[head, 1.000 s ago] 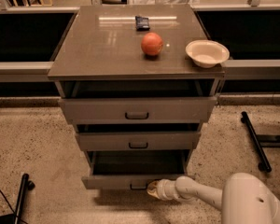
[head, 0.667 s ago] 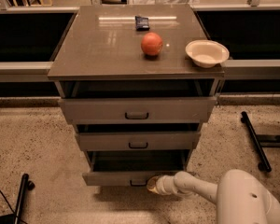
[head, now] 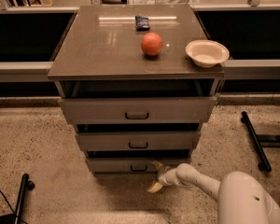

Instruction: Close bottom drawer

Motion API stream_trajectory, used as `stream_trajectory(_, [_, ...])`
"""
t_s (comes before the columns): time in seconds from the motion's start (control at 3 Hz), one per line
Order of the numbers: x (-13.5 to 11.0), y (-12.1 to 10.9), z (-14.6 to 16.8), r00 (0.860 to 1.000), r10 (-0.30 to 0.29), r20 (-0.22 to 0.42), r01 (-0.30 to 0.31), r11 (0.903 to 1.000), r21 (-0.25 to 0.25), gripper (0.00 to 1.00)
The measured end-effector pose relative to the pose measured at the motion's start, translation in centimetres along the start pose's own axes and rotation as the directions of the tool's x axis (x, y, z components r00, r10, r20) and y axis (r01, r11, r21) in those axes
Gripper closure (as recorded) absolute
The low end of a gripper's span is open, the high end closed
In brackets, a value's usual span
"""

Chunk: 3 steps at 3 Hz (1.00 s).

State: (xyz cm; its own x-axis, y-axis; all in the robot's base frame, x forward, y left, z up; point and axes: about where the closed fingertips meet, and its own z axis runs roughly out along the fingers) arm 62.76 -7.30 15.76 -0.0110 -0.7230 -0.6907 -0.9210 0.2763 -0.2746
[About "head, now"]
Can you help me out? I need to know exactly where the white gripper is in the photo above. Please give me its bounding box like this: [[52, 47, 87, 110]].
[[147, 161, 179, 193]]

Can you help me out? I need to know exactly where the grey bottom drawer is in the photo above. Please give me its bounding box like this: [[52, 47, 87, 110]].
[[85, 149, 191, 173]]

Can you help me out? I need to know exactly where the grey drawer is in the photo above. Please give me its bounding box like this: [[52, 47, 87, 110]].
[[58, 79, 218, 125], [76, 123, 201, 151], [85, 149, 191, 173]]

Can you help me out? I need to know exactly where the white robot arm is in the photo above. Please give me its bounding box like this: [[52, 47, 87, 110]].
[[147, 161, 280, 224]]

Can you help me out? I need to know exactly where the grey middle drawer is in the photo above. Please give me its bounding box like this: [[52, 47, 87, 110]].
[[76, 123, 201, 151]]

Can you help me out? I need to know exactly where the grey drawer cabinet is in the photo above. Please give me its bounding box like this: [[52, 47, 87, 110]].
[[48, 4, 226, 126]]

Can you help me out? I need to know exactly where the grey top drawer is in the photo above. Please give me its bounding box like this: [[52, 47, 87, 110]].
[[58, 79, 218, 125]]

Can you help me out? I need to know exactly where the black right base leg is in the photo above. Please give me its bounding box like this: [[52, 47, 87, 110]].
[[241, 111, 280, 173]]

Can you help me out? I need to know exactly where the black base leg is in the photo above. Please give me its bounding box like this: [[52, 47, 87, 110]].
[[0, 174, 35, 224], [241, 111, 280, 173]]

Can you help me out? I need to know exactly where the white bowl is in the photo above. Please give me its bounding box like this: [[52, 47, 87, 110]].
[[185, 40, 230, 68]]

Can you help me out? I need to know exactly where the red apple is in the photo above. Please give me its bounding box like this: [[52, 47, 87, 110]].
[[141, 32, 162, 56]]

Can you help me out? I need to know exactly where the black left base leg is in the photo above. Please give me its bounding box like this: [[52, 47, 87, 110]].
[[0, 174, 35, 224]]

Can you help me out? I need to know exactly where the grey metal railing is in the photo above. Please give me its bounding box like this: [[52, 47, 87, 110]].
[[0, 0, 280, 83]]

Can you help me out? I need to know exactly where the dark blue snack packet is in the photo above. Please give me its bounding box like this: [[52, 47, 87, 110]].
[[135, 16, 150, 31]]

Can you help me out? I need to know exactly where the black cable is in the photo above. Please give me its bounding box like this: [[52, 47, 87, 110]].
[[0, 180, 17, 215]]

